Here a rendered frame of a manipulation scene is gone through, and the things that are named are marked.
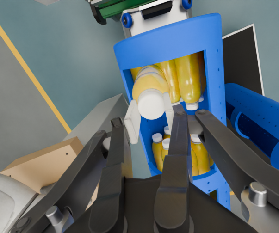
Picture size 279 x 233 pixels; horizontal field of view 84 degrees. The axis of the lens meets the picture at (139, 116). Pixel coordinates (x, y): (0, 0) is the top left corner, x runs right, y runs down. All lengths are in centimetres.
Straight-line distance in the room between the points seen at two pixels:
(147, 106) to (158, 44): 17
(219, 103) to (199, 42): 16
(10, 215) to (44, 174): 21
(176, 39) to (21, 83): 195
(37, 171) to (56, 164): 10
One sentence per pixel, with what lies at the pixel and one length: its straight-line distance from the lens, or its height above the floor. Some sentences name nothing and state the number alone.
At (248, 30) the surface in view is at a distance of 161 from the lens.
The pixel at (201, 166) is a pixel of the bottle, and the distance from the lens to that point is 63.
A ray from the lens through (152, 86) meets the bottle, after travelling 24.
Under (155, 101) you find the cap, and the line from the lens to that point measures 21.
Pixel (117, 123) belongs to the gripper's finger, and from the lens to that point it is 16.
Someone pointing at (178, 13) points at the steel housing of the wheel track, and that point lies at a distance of 67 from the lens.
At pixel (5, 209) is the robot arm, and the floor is 129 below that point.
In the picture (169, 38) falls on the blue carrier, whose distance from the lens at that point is 35.
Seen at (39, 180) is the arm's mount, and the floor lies 109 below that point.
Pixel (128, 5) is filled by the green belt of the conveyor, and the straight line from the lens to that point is 71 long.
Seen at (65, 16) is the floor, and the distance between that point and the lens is 178.
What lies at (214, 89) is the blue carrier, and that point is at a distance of 42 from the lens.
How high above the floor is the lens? 158
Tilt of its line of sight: 66 degrees down
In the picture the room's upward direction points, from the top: 169 degrees counter-clockwise
